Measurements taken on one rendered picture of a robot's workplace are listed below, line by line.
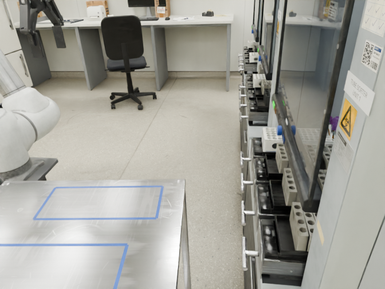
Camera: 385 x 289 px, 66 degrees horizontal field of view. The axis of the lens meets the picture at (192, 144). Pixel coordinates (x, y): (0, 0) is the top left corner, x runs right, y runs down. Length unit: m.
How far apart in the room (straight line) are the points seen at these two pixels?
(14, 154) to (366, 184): 1.17
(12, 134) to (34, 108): 0.17
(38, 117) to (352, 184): 1.21
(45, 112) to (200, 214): 1.15
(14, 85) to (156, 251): 0.97
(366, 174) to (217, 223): 1.57
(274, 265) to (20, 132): 1.03
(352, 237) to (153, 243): 0.45
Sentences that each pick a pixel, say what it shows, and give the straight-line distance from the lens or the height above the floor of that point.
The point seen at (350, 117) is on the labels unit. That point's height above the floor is 1.20.
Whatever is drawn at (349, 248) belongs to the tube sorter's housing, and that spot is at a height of 1.00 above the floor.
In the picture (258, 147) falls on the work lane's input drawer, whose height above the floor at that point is 0.82.
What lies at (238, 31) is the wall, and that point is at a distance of 4.57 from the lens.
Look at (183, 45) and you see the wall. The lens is 4.66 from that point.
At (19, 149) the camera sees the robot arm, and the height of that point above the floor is 0.83.
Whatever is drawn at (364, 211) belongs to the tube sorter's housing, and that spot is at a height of 1.08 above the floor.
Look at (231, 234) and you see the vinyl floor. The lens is 1.92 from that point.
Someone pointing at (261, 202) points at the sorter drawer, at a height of 0.82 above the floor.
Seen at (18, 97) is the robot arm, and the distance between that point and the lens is 1.43.
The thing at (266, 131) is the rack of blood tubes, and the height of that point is 0.86.
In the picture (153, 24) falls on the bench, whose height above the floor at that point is 0.88.
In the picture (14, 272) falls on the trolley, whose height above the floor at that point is 0.82.
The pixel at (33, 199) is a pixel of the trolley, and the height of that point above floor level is 0.82.
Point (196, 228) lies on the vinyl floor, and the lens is 1.95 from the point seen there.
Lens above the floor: 1.39
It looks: 30 degrees down
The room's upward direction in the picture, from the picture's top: 2 degrees counter-clockwise
